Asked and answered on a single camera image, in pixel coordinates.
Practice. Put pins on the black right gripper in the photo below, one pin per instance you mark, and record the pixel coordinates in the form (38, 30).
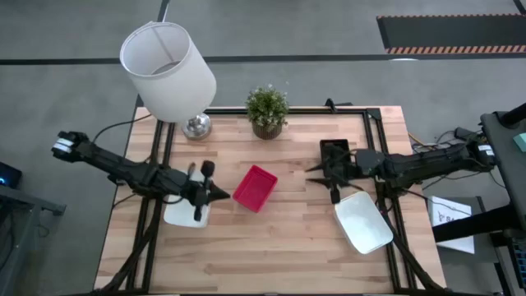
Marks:
(365, 166)

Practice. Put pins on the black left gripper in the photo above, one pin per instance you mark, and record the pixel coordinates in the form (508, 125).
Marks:
(199, 193)

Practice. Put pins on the small black plastic basket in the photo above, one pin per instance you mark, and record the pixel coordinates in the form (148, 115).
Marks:
(326, 147)

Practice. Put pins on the white plastic basket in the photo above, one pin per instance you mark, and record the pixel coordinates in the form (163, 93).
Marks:
(181, 214)
(363, 224)

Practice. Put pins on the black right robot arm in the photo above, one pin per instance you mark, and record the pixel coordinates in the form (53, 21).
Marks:
(431, 162)

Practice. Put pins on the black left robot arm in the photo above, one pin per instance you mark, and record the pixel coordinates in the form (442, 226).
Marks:
(123, 168)

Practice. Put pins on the red plastic basket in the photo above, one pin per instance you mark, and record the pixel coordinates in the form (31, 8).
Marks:
(255, 189)

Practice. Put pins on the brown ribbed plant pot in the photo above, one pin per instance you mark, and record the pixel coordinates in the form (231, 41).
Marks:
(267, 132)

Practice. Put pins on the silver lamp base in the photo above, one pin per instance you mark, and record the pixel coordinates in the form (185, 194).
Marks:
(199, 127)

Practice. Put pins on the green artificial plant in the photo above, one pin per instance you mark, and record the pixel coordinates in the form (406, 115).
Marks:
(267, 107)

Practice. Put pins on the white lamp shade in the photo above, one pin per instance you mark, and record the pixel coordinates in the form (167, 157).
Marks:
(172, 82)

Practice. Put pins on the white printed paper sheet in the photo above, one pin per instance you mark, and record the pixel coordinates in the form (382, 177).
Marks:
(452, 246)

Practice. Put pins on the black equipment cart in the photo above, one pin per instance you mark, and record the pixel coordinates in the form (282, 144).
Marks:
(505, 164)

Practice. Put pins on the black orange-striped floor mat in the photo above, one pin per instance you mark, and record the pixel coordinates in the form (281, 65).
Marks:
(452, 33)

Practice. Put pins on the grey metal cart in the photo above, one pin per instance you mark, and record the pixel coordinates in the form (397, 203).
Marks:
(20, 214)

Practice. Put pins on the teal pad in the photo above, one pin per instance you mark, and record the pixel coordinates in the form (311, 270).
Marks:
(521, 141)

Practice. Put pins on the black clamp mount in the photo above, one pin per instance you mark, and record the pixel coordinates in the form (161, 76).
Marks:
(335, 106)

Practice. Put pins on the black aluminium table frame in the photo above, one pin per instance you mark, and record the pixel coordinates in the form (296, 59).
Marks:
(287, 111)

